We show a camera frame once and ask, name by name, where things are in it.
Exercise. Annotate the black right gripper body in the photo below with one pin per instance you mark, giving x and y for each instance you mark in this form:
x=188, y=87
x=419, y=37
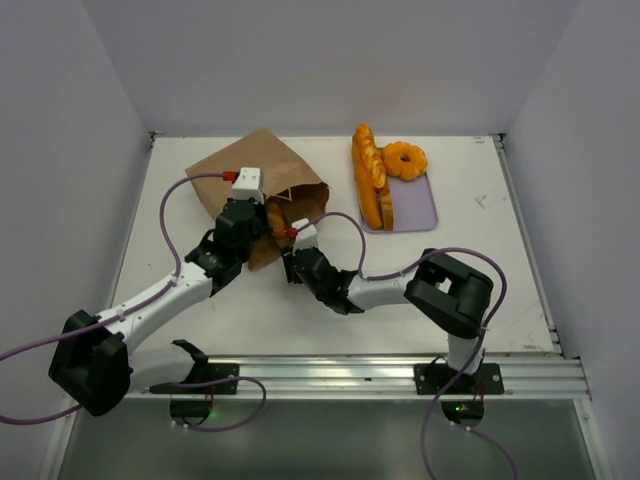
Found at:
x=293, y=261

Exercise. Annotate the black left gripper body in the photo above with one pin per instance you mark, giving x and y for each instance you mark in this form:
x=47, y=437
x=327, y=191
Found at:
x=261, y=225

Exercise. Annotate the small orange fake bread roll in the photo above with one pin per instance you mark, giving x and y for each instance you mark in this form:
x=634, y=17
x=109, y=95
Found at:
x=277, y=220

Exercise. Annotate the brown paper bag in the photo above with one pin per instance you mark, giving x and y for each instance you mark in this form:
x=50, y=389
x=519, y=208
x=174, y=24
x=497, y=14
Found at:
x=286, y=177

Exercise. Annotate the orange fake baguette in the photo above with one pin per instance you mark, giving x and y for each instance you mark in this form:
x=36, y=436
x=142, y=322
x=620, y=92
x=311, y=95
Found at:
x=367, y=196

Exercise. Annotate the beige fake bread slice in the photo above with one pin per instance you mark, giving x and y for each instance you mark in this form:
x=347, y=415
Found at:
x=386, y=207

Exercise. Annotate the orange fake ring bread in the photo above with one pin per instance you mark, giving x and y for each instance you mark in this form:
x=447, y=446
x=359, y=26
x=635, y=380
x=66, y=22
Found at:
x=404, y=161

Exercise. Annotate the orange fake bread loaf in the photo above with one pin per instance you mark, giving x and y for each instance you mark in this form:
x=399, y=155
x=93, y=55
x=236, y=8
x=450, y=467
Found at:
x=371, y=156

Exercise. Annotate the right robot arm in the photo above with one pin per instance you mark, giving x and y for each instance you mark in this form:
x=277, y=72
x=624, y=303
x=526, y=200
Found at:
x=453, y=295

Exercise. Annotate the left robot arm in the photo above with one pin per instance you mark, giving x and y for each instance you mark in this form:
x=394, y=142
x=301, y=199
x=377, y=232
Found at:
x=97, y=362

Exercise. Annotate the lilac plastic tray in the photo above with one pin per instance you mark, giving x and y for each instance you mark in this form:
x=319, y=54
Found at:
x=413, y=204

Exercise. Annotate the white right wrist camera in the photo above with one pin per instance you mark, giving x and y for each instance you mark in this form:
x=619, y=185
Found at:
x=303, y=234

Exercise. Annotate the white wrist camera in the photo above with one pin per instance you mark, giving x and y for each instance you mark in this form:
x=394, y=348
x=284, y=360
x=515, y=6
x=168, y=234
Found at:
x=247, y=184
x=303, y=234

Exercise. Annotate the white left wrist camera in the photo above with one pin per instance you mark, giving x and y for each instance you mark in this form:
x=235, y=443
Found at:
x=247, y=184

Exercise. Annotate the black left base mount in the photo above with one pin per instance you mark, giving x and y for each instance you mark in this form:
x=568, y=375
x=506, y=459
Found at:
x=192, y=406

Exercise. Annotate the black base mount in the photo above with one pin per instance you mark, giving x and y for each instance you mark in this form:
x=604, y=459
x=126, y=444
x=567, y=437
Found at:
x=192, y=406
x=429, y=378

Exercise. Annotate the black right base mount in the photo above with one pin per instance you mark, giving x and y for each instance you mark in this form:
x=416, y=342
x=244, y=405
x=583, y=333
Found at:
x=429, y=378

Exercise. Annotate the aluminium mounting rail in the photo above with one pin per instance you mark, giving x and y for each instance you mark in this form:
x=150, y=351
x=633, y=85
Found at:
x=390, y=377

